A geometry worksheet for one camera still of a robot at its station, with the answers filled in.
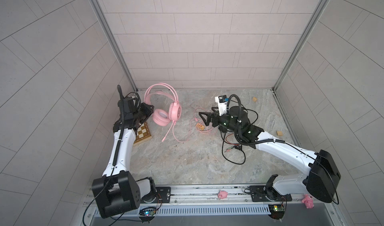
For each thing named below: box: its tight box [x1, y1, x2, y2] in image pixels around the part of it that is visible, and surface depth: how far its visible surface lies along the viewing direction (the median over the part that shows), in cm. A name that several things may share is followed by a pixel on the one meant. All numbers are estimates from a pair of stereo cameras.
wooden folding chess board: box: [133, 121, 153, 147], surface depth 90 cm
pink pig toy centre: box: [218, 189, 228, 199], surface depth 72 cm
